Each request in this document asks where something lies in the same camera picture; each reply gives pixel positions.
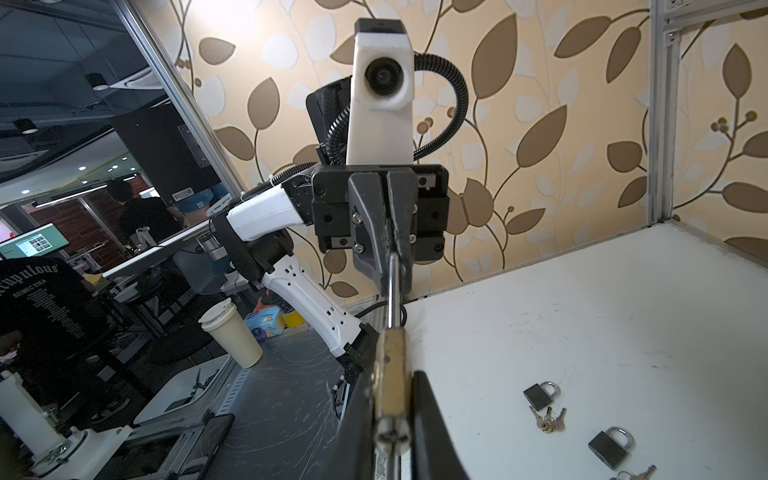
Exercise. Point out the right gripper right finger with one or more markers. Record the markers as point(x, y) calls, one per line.
point(433, 454)

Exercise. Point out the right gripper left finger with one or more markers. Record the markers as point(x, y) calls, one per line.
point(353, 451)

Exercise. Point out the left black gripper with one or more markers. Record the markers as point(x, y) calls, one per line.
point(375, 210)

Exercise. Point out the brass padlock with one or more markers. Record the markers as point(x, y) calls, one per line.
point(392, 374)

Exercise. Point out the black padlock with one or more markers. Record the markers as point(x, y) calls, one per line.
point(612, 446)
point(541, 395)

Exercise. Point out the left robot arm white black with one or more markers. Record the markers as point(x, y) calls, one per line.
point(255, 232)

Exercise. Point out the paper coffee cup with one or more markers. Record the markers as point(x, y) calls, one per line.
point(227, 327)

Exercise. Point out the person at desk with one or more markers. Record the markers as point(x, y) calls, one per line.
point(163, 221)

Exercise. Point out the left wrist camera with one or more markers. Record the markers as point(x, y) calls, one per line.
point(382, 92)

